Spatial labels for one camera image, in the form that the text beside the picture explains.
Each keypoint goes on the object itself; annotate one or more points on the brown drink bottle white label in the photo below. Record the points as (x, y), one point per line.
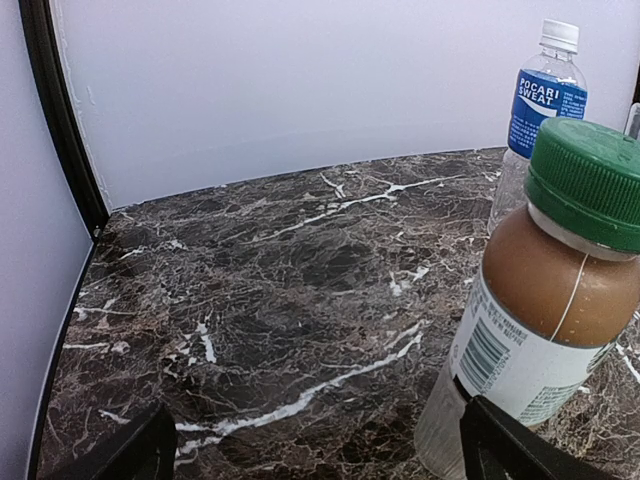
(545, 309)

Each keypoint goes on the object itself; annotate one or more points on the black left corner post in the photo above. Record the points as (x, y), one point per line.
(55, 99)

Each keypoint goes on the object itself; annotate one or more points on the clear unlabelled bottle white cap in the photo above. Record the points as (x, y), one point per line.
(632, 127)

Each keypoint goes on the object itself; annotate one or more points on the green bottle cap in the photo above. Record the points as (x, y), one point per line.
(585, 178)

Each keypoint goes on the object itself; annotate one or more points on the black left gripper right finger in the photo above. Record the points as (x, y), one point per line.
(496, 446)

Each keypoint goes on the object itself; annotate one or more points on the Pocari Sweat clear bottle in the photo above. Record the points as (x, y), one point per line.
(548, 85)

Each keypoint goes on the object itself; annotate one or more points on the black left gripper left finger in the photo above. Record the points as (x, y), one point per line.
(143, 448)

